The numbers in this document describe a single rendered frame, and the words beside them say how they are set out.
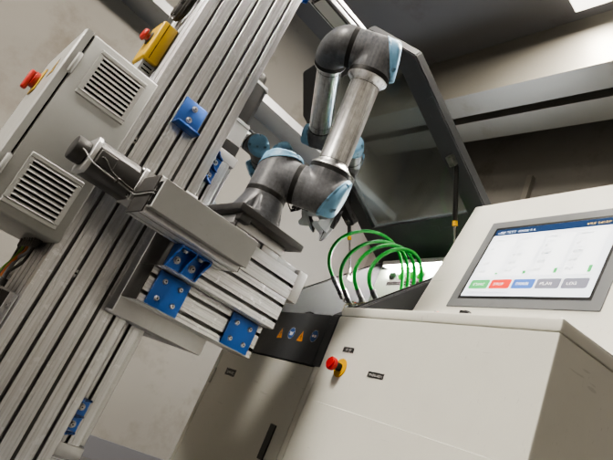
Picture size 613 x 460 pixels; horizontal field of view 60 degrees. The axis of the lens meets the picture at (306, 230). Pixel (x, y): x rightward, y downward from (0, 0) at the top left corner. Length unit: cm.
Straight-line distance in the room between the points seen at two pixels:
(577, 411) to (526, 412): 11
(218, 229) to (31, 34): 251
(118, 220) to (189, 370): 245
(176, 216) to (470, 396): 69
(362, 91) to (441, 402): 83
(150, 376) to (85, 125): 250
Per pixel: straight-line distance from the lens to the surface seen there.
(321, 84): 168
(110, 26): 369
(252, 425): 174
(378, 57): 154
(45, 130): 134
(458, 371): 119
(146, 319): 140
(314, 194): 143
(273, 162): 146
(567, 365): 111
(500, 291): 158
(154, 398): 371
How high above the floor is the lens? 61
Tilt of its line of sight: 19 degrees up
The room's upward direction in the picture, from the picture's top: 24 degrees clockwise
